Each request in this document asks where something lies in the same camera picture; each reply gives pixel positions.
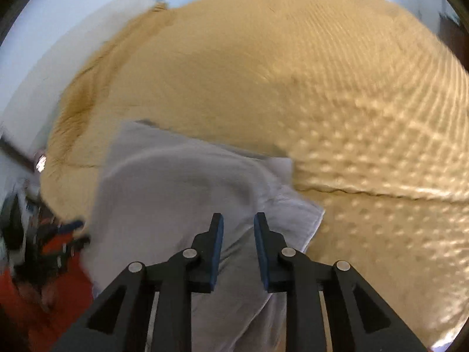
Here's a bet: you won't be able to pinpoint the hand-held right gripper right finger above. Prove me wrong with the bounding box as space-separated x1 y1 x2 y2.
254 212 429 352

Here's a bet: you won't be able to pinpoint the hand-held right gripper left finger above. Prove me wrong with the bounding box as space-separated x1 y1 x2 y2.
51 213 225 352

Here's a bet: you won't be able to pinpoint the person's orange clothing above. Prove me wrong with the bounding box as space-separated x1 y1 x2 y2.
0 260 98 352

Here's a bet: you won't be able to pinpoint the mustard yellow textured blanket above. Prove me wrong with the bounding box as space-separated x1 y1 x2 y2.
38 0 469 349

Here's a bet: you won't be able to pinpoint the grey-beige pants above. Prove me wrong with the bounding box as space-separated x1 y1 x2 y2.
82 119 326 352

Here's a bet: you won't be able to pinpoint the dark wooden dresser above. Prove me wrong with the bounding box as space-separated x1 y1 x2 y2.
438 10 469 72

